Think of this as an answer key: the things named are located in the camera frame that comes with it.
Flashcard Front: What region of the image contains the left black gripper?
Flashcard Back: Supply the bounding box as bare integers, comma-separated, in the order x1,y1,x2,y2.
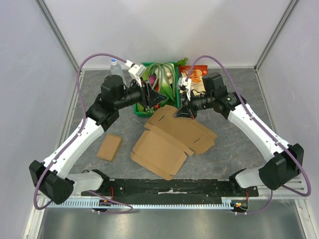
115,77,167,110

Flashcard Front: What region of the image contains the brown cardboard sheet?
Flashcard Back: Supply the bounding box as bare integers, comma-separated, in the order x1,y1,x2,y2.
131,105,217,180

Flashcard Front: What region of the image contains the small brown cardboard box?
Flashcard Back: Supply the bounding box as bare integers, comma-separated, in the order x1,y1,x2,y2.
97,134,123,162

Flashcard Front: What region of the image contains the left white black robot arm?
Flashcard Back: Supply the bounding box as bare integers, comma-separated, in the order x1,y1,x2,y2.
29,75,166,205

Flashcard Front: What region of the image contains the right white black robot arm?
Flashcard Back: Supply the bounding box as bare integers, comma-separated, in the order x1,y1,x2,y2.
174,73,304,196

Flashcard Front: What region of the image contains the green bok choy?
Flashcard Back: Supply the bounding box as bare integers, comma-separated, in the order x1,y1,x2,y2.
159,82,176,105

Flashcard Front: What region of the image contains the purple onion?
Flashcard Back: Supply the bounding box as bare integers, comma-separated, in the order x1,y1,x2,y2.
149,75,156,86

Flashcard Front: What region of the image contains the green plastic crate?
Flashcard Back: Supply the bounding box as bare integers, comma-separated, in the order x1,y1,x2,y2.
133,62,179,117

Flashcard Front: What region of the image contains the orange beige snack bag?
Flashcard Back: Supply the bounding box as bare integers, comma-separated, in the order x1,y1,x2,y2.
178,65,208,96

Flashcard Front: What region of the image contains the clear plastic water bottle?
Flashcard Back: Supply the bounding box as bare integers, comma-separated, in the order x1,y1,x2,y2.
110,58,125,79

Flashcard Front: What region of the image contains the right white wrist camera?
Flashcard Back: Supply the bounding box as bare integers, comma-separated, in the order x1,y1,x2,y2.
178,77,192,101

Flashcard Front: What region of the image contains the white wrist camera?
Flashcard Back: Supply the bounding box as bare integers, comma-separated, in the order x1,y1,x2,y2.
125,60,147,88
178,77,192,101

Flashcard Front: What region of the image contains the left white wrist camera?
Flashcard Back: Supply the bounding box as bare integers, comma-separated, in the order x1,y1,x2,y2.
125,60,147,88

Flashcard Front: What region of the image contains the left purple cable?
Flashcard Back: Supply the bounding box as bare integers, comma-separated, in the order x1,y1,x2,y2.
33,52,134,214

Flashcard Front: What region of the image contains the purple cable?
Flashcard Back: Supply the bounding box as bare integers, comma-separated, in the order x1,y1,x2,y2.
186,55,312,215
33,52,134,214

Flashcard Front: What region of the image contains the grey slotted cable duct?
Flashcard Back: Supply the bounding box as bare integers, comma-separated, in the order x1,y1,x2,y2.
48,197,234,210

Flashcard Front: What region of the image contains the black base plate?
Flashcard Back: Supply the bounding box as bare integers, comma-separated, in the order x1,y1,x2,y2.
96,179,259,205

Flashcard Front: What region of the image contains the left aluminium frame post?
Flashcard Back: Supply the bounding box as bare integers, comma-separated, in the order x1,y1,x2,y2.
34,0,79,71

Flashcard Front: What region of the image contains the aluminium frame post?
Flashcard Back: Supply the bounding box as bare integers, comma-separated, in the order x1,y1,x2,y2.
34,0,79,71
254,0,300,73

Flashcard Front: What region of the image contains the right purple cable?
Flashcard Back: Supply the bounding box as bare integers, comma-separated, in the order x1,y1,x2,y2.
186,55,312,215

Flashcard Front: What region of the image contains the right aluminium frame post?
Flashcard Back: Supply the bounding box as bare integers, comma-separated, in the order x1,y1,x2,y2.
254,0,300,73

